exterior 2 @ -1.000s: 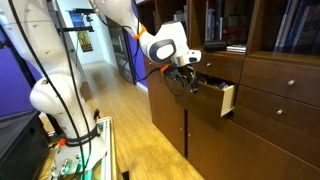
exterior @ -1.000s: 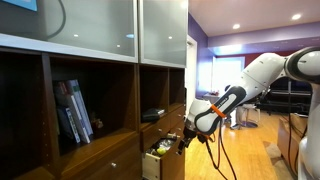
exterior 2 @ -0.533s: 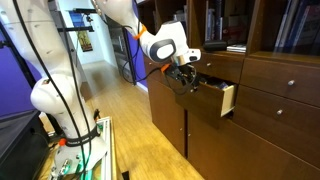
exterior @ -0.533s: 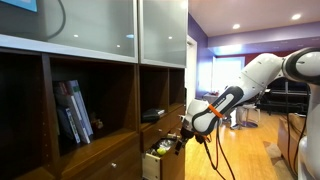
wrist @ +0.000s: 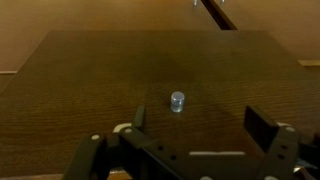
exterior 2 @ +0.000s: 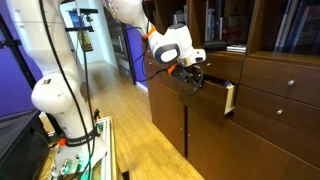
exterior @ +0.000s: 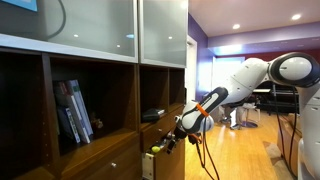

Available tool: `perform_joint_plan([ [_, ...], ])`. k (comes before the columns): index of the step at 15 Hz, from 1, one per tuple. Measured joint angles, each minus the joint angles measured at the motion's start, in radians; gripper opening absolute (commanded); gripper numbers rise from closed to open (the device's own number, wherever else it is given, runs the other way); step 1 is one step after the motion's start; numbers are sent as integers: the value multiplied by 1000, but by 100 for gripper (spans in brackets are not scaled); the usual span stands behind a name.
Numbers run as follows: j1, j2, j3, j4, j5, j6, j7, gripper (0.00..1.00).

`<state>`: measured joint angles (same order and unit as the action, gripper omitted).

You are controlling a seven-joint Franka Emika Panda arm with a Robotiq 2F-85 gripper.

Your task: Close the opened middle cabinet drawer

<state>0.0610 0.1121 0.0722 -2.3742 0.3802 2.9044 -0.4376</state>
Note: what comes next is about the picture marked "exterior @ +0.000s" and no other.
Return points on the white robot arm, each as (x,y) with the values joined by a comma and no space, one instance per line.
(246,76)

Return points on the row of books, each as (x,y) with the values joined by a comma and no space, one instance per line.
(65,103)

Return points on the black piano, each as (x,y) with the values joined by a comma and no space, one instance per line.
(280,98)

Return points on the black box device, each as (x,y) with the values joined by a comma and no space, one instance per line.
(151,115)

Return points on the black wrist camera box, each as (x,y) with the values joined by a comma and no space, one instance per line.
(193,138)

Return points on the white door frame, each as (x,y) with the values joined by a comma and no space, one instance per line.
(191,66)

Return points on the small silver drawer knob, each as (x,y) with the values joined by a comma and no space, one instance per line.
(113,164)

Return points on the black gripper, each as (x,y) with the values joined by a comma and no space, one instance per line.
(179,133)

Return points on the closed brown drawer front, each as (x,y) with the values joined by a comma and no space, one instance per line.
(160,131)

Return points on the small brown figurine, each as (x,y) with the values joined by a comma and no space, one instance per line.
(96,122)

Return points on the blue paper sheet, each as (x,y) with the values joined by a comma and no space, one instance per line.
(23,4)

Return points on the brown wooden drawer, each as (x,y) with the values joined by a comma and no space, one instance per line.
(168,163)

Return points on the narrow frosted glass door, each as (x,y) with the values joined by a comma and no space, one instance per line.
(163,30)

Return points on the white stool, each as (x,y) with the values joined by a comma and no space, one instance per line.
(249,115)

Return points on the bright window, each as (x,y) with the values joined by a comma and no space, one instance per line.
(225,71)

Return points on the yellow-green ball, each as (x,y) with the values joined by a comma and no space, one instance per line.
(155,149)

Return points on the wide frosted glass door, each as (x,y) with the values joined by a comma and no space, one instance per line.
(83,26)

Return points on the low wooden furniture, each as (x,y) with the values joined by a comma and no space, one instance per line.
(287,140)

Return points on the closed brown drawer with knob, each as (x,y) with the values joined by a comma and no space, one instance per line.
(110,166)

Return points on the blue book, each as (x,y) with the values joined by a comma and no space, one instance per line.
(68,125)

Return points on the brown wooden cabinet unit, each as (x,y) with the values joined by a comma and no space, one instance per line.
(110,110)

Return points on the round ceiling light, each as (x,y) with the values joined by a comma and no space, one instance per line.
(296,16)
(236,26)

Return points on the white book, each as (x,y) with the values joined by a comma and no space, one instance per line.
(80,110)

